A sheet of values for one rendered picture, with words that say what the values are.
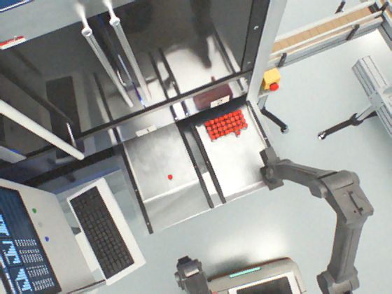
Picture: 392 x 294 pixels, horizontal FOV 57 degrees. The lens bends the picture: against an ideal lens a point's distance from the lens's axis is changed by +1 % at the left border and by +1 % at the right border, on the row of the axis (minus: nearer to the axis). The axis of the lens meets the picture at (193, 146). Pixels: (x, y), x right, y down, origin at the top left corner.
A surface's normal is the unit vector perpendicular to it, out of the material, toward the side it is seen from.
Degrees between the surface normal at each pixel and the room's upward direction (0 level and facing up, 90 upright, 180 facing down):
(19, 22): 90
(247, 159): 0
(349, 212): 13
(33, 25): 90
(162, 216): 0
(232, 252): 0
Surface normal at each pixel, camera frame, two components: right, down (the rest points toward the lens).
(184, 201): -0.05, -0.25
